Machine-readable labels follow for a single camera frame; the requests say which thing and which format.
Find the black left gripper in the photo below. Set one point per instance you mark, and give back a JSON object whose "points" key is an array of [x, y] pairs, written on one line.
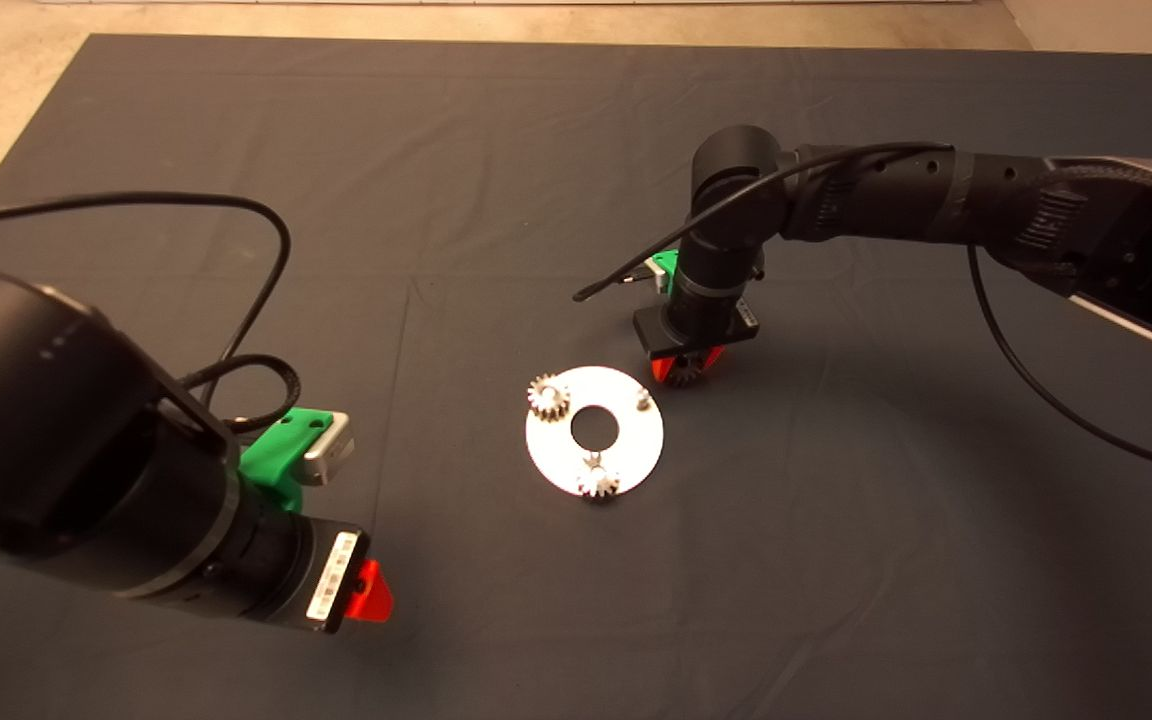
{"points": [[301, 570]]}

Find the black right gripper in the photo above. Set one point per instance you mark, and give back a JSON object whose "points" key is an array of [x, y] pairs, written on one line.
{"points": [[696, 325]]}

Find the small steel planetary gear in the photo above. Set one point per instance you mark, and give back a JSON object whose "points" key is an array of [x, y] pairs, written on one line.
{"points": [[684, 375], [548, 397], [596, 483]]}

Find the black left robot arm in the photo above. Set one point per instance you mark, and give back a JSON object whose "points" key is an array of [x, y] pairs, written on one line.
{"points": [[46, 420]]}

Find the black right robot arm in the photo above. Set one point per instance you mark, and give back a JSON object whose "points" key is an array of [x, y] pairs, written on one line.
{"points": [[936, 195]]}

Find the round metal carrier plate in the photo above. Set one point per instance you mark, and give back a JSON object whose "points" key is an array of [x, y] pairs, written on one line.
{"points": [[636, 440]]}

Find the dark grey table cloth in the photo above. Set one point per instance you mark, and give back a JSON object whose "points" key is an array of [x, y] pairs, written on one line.
{"points": [[436, 150]]}

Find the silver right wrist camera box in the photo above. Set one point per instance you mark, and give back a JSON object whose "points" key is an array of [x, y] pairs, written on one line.
{"points": [[656, 270]]}

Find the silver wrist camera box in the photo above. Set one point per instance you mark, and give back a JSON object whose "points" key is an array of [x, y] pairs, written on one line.
{"points": [[656, 270], [331, 450]]}

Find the green right camera mount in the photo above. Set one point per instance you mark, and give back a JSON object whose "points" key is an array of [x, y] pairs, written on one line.
{"points": [[669, 265]]}

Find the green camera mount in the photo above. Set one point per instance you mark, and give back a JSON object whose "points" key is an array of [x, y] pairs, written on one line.
{"points": [[271, 455], [669, 265]]}

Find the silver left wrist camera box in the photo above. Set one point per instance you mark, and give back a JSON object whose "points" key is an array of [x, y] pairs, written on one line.
{"points": [[331, 450]]}

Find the green left camera mount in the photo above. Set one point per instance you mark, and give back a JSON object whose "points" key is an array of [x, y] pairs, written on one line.
{"points": [[271, 455]]}

